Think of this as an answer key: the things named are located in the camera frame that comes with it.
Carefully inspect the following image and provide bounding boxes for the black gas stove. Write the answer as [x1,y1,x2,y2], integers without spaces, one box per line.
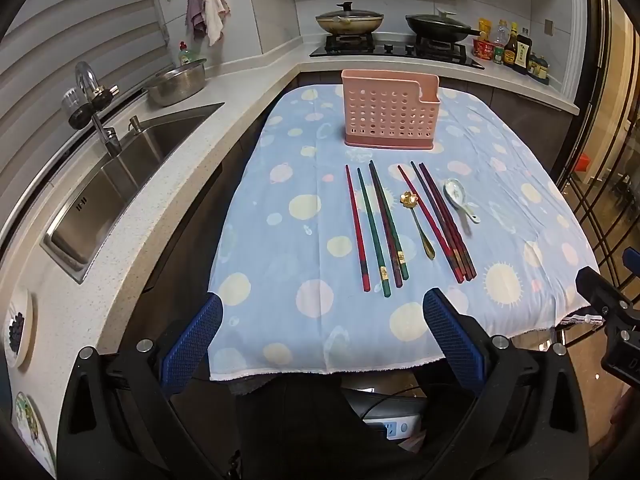
[309,32,486,71]

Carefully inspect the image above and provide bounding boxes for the glass sliding door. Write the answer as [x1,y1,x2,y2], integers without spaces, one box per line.
[550,0,640,311]

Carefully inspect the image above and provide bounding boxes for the white hanging towel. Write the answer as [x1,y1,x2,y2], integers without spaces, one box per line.
[201,0,232,47]

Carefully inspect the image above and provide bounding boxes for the chrome faucet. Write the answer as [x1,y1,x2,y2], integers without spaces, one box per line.
[61,61,123,158]

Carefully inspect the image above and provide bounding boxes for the red chopstick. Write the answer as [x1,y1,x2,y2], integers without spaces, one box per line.
[345,164,371,292]
[397,164,464,284]

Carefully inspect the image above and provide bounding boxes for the brown sauce bottle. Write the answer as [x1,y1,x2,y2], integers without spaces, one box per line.
[502,22,521,67]

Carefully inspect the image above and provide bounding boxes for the blue dotted tablecloth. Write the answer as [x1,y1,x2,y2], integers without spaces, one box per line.
[207,84,601,382]

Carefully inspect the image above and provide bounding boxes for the pink perforated utensil holder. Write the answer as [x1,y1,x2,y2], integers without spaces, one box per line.
[341,69,442,150]

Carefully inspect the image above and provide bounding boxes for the white ceramic spoon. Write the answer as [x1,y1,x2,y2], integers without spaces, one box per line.
[443,178,482,224]

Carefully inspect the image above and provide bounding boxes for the black frying pan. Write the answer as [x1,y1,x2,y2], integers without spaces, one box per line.
[405,8,488,43]

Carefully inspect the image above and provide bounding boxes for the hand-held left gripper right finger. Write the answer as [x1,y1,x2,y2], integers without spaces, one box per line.
[415,287,591,480]

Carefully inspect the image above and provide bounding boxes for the white power strip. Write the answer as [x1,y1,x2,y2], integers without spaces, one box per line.
[362,412,426,443]

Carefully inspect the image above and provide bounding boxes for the white window blinds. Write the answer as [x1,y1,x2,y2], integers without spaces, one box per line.
[0,0,168,231]

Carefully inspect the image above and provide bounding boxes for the steel mixing bowl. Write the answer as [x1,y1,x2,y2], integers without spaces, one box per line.
[144,58,208,107]

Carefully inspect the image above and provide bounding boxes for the green chopstick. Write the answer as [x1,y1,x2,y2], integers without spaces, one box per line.
[371,162,409,281]
[356,167,391,297]

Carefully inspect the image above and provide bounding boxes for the plate with dark berries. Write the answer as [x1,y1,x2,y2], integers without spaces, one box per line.
[2,287,35,368]

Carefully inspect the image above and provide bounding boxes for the stainless steel sink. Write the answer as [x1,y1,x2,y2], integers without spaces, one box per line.
[40,102,226,285]

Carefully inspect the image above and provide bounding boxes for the gold flower spoon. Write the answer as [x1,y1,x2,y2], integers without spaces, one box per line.
[400,191,437,262]

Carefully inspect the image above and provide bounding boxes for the purple hanging towel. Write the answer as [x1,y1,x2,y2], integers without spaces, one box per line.
[186,0,207,38]

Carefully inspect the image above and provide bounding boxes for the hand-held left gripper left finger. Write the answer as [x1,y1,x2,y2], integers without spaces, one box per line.
[57,292,236,480]

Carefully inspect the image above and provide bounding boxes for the printed plate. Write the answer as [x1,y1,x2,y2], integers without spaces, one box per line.
[12,391,56,478]

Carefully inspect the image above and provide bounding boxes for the beige wok with lid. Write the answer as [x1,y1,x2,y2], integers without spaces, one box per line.
[315,1,385,37]

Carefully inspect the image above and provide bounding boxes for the small dark jars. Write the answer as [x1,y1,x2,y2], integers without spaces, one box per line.
[527,52,551,86]

